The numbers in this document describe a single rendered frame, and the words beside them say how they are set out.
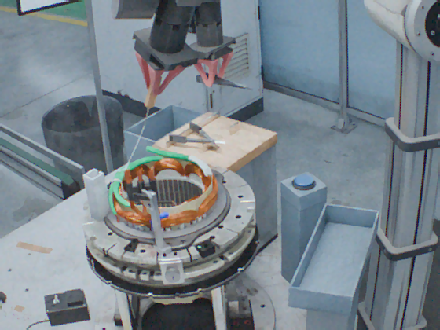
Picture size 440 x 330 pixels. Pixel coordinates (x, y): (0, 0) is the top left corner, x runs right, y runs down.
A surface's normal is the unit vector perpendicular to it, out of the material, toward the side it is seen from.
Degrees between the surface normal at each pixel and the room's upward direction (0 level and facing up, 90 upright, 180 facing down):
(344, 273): 0
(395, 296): 90
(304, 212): 90
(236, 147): 0
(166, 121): 90
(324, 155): 0
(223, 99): 90
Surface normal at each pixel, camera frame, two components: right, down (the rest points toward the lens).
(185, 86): -0.66, 0.42
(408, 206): 0.20, 0.49
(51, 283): -0.06, -0.86
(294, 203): -0.87, 0.29
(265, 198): 0.78, 0.28
